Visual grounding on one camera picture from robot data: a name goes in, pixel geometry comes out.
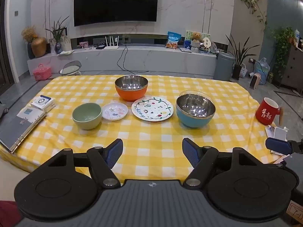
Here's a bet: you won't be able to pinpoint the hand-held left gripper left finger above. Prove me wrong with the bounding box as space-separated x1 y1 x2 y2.
42 138 124 189

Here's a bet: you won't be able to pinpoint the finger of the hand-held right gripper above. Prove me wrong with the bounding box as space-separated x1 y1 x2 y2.
265 137 303 155

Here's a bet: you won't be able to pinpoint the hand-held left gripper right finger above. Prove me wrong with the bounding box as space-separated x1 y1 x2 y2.
182 138 267 189

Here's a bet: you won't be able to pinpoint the blue steel bowl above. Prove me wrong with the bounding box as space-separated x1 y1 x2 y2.
176 94 216 128

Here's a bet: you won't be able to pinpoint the green ceramic bowl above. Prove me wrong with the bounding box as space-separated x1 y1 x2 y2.
72 103 103 130

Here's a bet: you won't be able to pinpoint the small white patterned plate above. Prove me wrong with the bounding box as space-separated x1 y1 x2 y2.
102 102 128 121

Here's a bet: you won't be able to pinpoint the large white painted plate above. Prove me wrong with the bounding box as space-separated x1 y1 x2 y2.
132 96 174 122

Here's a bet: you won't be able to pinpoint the orange steel bowl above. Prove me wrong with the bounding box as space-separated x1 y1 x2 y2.
115 75 149 102

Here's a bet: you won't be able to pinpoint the white phone stand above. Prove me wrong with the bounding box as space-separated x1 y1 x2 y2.
265 125 290 156

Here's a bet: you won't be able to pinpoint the yellow checked tablecloth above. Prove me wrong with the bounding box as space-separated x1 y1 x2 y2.
0 74 287 187

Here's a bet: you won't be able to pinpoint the cardboard box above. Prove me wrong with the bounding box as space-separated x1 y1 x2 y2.
286 201 303 227

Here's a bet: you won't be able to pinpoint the small beige heater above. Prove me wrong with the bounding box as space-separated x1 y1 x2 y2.
250 74 261 90

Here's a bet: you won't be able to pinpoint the large blue water bottle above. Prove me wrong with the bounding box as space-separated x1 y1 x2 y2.
256 57 271 85

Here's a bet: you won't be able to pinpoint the grey drawer cabinet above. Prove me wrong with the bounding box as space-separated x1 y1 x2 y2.
275 44 303 94

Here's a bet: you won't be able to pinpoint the potted snake plant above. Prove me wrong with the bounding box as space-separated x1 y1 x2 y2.
225 34 261 80

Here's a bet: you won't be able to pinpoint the white and blue box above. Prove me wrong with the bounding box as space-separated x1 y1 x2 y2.
30 95 56 111

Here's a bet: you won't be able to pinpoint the grey trash can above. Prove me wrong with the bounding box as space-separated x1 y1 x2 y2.
214 52 235 82

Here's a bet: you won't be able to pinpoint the white booklet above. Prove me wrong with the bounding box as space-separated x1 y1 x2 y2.
16 107 45 120

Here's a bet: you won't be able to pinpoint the grey round chair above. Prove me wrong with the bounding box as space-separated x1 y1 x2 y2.
59 61 82 76

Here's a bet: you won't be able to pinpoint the white marble television console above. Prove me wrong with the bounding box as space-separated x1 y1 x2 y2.
27 45 217 76

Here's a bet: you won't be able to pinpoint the green ivy plant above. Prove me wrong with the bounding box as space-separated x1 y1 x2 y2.
270 26 296 76

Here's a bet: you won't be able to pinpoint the white router with antennas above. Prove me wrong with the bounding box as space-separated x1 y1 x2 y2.
104 36 119 50

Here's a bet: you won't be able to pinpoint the pink plastic basket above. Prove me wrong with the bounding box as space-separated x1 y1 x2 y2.
33 64 52 81

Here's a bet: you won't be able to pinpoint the blue snack bag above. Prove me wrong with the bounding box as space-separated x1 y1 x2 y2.
166 31 182 50

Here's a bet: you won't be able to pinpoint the green plant in blue vase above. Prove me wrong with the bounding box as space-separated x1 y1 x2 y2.
45 16 70 54

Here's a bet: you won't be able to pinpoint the green calendar board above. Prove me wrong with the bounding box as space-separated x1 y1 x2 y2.
185 30 204 40

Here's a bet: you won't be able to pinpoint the white sketch card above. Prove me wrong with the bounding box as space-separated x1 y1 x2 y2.
60 35 72 52

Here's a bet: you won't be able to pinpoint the dark red clothing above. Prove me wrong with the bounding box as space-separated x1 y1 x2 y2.
0 200 24 227

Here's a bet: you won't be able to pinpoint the gold vase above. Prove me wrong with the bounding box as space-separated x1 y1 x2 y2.
31 37 47 58

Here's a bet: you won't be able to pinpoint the dark vase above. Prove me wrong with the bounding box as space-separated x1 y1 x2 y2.
27 42 36 59

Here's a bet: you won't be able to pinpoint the hanging vine plant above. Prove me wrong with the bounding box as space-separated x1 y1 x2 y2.
240 0 269 32

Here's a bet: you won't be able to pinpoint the dried yellow flowers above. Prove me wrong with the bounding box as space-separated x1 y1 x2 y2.
21 26 38 43

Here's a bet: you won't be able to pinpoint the red mug with wooden handle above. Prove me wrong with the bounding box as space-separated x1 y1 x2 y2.
255 97 284 126

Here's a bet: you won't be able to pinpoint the grey ring binder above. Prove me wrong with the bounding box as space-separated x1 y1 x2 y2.
0 110 47 154

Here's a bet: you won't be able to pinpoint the black cable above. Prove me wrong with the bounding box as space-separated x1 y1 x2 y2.
117 43 148 72

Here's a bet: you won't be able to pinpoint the black wall television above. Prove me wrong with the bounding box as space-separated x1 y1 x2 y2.
74 0 159 27

